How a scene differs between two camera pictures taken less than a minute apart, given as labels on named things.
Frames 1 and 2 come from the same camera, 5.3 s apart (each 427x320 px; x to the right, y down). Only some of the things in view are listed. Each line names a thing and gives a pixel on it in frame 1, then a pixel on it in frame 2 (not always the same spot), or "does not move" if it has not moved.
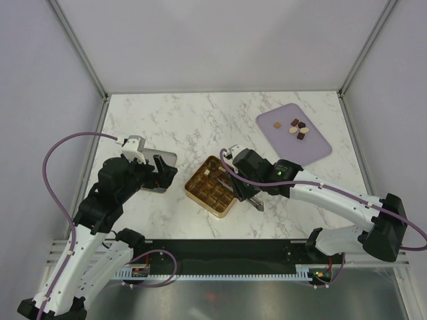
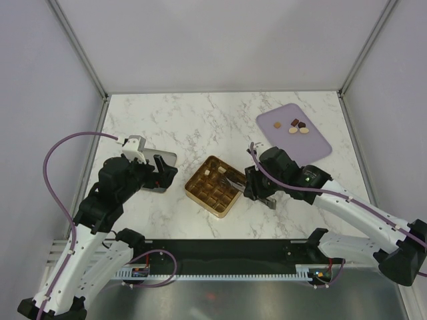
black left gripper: (162, 179) does not move
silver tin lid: (169, 159) does not move
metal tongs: (257, 204) to (269, 201)
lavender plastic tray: (289, 135) does not move
